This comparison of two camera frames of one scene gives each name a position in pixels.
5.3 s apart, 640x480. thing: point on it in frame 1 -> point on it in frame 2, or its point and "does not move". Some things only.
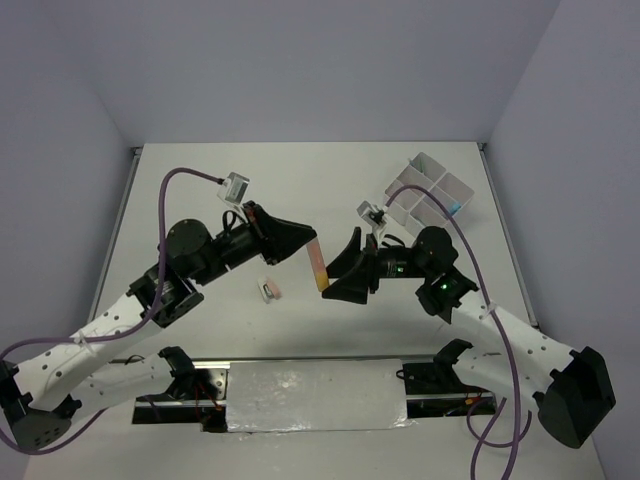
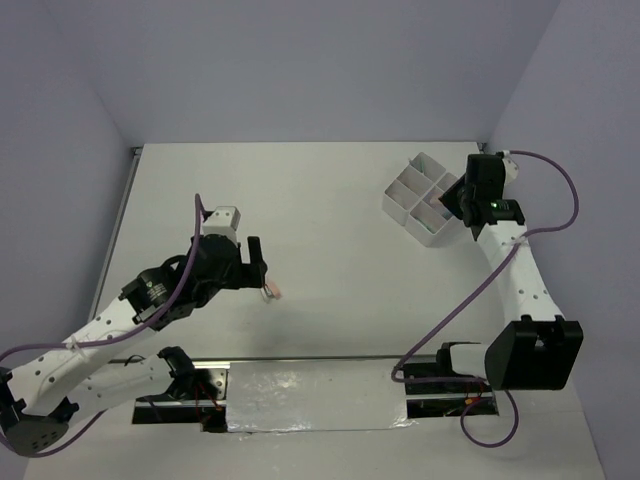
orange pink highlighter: x=318 y=264 -> x=435 y=202
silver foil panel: x=290 y=396 does not move
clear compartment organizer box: x=417 y=208 does not move
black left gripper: x=276 y=238 -> x=249 y=274
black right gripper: x=354 y=287 -> x=450 y=198
